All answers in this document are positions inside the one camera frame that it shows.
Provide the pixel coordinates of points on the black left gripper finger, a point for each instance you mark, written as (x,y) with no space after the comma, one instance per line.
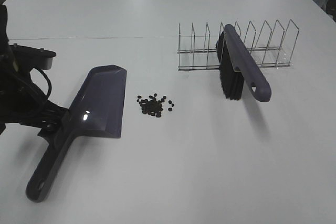
(52,137)

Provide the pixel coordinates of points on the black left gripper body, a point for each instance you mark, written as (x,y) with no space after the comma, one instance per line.
(23,101)

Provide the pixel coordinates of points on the purple plastic dustpan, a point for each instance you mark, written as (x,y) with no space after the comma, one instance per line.
(96,111)

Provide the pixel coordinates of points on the pile of coffee beans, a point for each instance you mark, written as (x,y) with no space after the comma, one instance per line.
(153,105)

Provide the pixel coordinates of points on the purple brush black bristles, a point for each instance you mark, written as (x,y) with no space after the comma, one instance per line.
(237,67)

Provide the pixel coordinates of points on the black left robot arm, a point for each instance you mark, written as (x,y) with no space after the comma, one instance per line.
(5,46)

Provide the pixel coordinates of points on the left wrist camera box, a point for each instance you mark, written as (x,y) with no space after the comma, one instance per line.
(28,58)

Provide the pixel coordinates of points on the metal wire rack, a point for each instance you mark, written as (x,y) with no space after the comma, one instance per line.
(271,45)

